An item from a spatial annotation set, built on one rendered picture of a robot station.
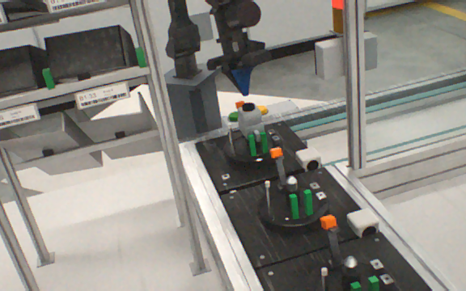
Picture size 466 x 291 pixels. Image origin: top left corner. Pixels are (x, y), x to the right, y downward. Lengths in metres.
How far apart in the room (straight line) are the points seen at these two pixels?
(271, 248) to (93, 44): 0.47
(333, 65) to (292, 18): 3.40
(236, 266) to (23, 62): 0.51
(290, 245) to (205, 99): 0.65
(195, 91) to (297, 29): 3.10
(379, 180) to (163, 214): 0.51
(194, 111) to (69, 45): 0.63
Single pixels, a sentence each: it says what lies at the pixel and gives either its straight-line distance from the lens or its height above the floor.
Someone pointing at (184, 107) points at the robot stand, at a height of 0.98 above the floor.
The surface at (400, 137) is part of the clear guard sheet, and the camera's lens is 1.21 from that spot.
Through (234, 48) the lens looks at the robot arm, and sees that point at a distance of 1.21.
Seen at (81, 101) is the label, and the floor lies 1.28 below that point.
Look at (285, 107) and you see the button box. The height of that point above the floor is 0.96.
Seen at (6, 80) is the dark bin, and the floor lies 1.33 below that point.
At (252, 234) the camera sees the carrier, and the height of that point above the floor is 0.97.
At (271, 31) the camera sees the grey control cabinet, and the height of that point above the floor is 0.26.
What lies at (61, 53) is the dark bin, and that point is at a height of 1.34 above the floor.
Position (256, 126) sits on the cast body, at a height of 1.05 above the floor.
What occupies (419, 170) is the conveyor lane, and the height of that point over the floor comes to 0.91.
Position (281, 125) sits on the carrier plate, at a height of 0.97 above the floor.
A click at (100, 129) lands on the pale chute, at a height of 1.15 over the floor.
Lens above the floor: 1.60
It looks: 29 degrees down
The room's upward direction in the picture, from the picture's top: 9 degrees counter-clockwise
